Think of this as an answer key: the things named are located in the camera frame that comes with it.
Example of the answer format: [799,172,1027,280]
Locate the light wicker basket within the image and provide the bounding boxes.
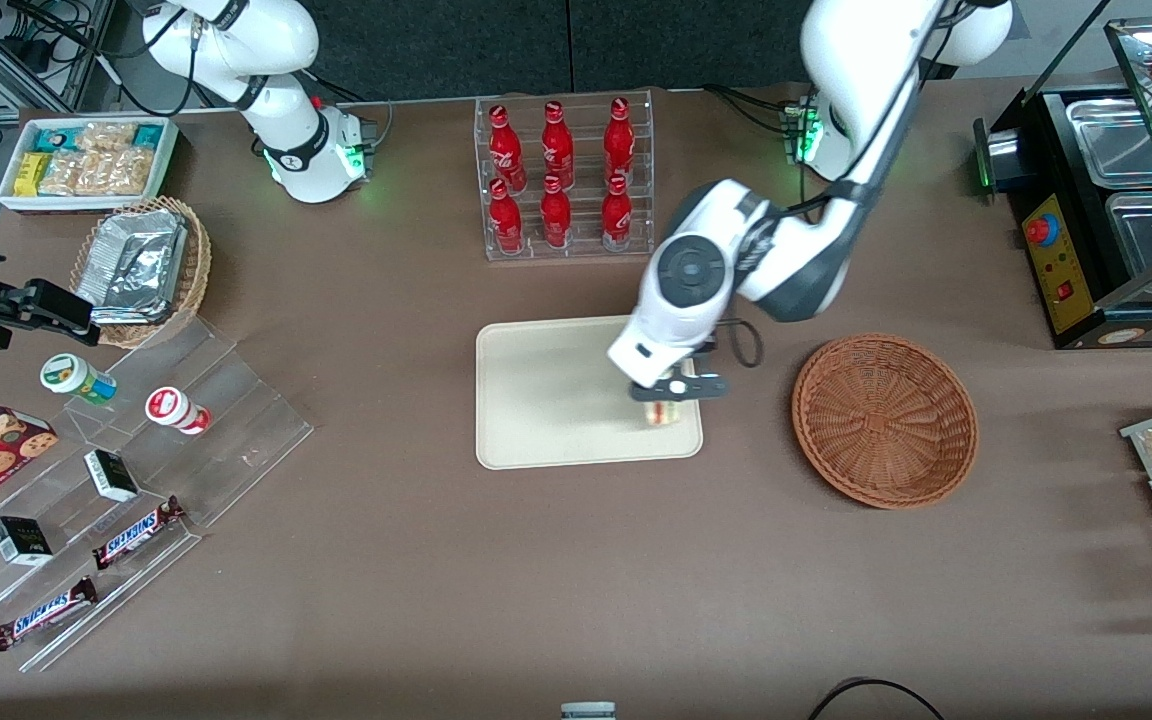
[69,196,213,350]

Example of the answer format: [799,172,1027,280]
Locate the cream plastic tray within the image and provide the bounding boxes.
[476,312,704,471]

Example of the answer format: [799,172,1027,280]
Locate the brown wicker basket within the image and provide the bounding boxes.
[791,333,980,510]

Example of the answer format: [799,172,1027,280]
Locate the green lid yogurt cup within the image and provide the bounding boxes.
[40,353,119,406]

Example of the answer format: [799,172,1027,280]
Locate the silver foil pack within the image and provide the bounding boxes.
[74,209,188,326]

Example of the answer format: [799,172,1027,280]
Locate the red lid yogurt cup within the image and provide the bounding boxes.
[145,386,212,436]

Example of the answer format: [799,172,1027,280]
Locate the clear rice cracker bag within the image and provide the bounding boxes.
[88,148,156,197]
[37,150,97,197]
[76,122,138,154]

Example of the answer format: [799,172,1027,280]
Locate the yellow snack pack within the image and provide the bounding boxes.
[14,152,53,198]

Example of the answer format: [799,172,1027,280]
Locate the red cola bottle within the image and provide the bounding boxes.
[601,173,634,253]
[540,175,573,250]
[541,101,575,189]
[489,105,526,191]
[489,178,524,255]
[604,97,635,186]

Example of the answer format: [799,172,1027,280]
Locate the small black box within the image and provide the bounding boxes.
[84,449,140,503]
[0,516,54,567]

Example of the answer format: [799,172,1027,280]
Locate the white plastic snack bin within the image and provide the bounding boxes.
[0,116,180,215]

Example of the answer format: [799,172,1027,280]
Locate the clear acrylic bottle rack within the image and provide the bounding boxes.
[474,89,655,263]

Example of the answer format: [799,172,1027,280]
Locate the clear acrylic step display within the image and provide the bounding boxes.
[0,312,315,673]

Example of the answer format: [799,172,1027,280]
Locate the brown Snickers bar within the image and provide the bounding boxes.
[92,496,187,571]
[0,576,99,652]

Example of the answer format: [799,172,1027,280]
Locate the black backdrop panel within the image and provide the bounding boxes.
[301,0,571,101]
[572,0,817,93]

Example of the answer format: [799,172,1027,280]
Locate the black hot food warmer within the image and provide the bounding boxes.
[973,15,1152,351]

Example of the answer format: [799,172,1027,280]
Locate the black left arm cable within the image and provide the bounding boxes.
[721,195,837,370]

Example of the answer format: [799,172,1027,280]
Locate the aluminium frame rack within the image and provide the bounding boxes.
[0,0,123,117]

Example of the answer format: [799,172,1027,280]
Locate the black base cable bundle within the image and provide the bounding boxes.
[704,85,799,137]

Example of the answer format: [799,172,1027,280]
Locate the black table edge cable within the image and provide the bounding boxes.
[806,678,947,720]

